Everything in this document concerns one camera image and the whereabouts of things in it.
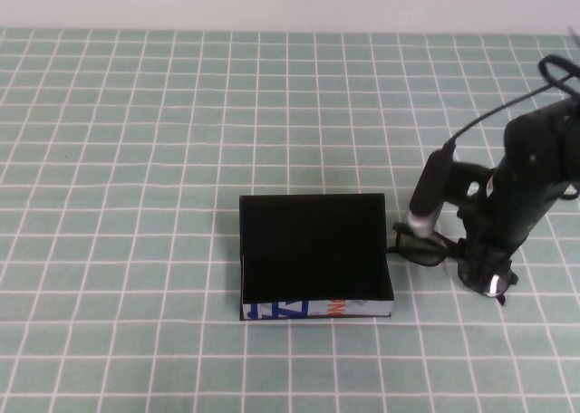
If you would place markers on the black right camera mount bracket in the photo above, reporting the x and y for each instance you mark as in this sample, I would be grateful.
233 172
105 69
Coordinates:
466 179

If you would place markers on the black printed glasses case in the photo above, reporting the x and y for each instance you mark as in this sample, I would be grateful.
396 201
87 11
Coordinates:
312 241

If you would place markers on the dark frame glasses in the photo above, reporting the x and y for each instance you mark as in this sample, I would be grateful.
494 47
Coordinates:
423 252

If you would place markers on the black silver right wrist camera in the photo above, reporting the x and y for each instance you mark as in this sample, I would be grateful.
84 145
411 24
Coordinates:
430 191

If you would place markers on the green white grid tablecloth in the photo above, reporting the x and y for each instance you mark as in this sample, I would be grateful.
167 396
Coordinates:
136 114

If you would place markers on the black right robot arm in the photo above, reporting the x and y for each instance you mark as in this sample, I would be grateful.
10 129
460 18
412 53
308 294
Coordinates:
539 137

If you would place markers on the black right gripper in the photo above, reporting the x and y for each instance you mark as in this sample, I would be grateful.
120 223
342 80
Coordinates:
503 218

